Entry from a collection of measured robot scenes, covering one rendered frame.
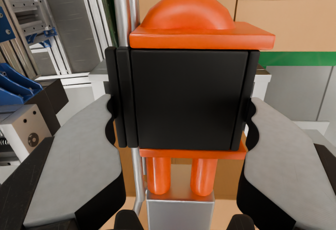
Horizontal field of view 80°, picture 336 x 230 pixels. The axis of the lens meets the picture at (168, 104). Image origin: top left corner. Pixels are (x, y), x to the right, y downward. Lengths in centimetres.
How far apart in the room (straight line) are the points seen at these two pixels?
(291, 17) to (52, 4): 110
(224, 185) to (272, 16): 62
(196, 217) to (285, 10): 78
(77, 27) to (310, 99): 161
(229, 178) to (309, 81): 132
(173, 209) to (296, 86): 155
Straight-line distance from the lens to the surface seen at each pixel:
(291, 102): 174
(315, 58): 166
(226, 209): 48
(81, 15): 123
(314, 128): 195
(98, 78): 84
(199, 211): 21
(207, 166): 17
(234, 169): 51
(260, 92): 89
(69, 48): 131
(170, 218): 22
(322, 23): 95
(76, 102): 171
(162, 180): 19
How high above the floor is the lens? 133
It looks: 60 degrees down
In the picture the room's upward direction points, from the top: 176 degrees counter-clockwise
